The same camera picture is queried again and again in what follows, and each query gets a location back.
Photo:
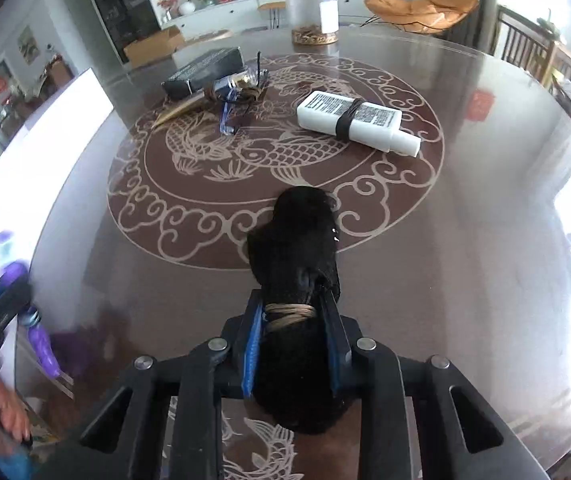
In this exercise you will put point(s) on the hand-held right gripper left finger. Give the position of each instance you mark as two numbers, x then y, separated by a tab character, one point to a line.
253	345

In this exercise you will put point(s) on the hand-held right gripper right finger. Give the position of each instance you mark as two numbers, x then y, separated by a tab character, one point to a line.
338	360

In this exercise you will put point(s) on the purple bottle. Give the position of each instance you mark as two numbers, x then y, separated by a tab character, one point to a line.
45	355

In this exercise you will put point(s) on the white storage box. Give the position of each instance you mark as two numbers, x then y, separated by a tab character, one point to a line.
40	160

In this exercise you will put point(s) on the person's left hand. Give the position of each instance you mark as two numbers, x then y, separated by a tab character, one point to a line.
5	412

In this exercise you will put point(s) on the white bottle bundle black band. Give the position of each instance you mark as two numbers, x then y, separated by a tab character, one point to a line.
355	122

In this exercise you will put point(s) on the tan horn comb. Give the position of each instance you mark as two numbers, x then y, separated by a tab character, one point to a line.
180	110

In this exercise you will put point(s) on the black rectangular box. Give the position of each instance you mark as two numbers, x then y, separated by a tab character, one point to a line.
205	72

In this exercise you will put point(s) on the cardboard box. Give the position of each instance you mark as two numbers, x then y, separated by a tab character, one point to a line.
153	47

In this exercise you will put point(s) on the dark display shelf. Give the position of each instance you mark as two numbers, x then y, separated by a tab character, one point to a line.
115	5

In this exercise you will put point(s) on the white sideboard cabinet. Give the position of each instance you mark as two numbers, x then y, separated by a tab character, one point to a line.
245	7

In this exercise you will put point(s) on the wooden stool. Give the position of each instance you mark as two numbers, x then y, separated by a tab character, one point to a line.
271	7

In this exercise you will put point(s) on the clear plastic jar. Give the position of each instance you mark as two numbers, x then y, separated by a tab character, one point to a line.
313	10

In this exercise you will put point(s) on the white round vase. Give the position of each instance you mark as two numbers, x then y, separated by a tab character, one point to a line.
187	8

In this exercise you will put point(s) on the orange lounge chair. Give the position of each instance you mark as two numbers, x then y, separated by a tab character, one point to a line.
420	5

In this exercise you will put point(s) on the dark wooden chair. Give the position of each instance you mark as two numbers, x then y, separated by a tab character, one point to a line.
520	42

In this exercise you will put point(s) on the framed wall painting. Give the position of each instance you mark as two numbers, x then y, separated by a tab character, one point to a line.
27	45

